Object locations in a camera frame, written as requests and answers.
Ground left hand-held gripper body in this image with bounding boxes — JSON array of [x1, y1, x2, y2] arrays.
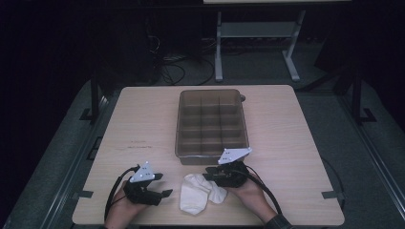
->
[[123, 160, 163, 207]]

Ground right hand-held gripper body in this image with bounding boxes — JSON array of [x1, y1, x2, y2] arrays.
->
[[217, 147, 252, 188]]

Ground translucent brown divided box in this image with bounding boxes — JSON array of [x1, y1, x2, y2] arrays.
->
[[174, 89, 250, 166]]

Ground person's left hand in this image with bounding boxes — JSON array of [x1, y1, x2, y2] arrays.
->
[[109, 182, 149, 220]]

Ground person's right hand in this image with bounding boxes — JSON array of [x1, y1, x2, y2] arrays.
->
[[227, 173, 266, 214]]

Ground grey metal stand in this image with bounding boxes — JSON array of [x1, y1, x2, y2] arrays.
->
[[214, 10, 307, 83]]

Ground left hand-held gripper black cable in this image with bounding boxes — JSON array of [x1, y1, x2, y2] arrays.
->
[[104, 164, 141, 222]]

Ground hand-held gripper black cable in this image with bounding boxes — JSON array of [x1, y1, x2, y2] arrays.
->
[[104, 164, 141, 222], [242, 165, 283, 216]]

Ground right hand-held gripper black cable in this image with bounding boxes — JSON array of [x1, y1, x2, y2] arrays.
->
[[242, 165, 283, 216]]

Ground black table edge bracket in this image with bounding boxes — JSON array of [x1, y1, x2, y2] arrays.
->
[[321, 190, 346, 201], [72, 190, 94, 200]]

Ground aluminium rail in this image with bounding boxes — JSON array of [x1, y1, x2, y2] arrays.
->
[[39, 94, 109, 229], [337, 94, 405, 220]]

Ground black metal post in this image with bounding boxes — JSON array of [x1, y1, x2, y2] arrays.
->
[[79, 71, 101, 124], [352, 68, 377, 124]]

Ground thin black cable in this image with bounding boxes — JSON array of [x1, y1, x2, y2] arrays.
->
[[319, 156, 347, 195]]

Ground black cables on floor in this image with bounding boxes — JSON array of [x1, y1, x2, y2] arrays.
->
[[147, 34, 216, 86]]

